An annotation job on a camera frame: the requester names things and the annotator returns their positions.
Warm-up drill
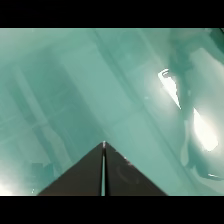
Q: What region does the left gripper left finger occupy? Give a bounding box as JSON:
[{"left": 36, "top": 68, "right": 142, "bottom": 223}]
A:
[{"left": 37, "top": 141, "right": 105, "bottom": 197}]

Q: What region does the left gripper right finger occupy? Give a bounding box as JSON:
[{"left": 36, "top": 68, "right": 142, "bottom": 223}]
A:
[{"left": 104, "top": 142, "right": 168, "bottom": 197}]

